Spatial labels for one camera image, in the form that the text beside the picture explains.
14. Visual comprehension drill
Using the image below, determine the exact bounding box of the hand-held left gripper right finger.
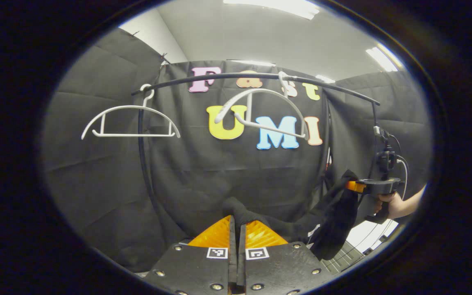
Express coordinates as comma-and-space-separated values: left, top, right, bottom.
238, 220, 336, 295

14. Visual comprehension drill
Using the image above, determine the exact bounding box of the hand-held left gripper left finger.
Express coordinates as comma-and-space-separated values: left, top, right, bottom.
143, 216, 237, 295

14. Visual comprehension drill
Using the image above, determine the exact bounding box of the black knit garment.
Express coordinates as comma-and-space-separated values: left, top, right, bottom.
221, 170, 360, 261

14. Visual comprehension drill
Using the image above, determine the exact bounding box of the white plastic hanger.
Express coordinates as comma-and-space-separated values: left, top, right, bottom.
214, 71, 309, 141
81, 84, 182, 141

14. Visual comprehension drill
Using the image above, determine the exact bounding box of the black metal clothes rack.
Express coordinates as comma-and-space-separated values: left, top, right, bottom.
131, 72, 381, 235

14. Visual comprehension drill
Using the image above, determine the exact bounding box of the large ceiling light panel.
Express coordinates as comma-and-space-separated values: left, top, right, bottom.
223, 0, 321, 20

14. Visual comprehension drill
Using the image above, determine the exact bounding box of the white cable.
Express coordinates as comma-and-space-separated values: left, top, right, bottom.
397, 157, 409, 201

